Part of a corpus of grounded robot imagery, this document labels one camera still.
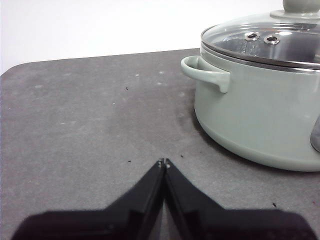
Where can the pale green electric steamer pot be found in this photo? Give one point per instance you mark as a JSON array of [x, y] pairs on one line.
[[250, 112]]

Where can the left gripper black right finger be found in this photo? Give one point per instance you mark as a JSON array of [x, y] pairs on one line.
[[225, 225]]

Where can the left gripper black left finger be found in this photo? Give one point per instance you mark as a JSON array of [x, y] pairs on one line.
[[100, 225]]

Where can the glass lid with green knob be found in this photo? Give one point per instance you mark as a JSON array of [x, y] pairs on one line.
[[275, 47]]

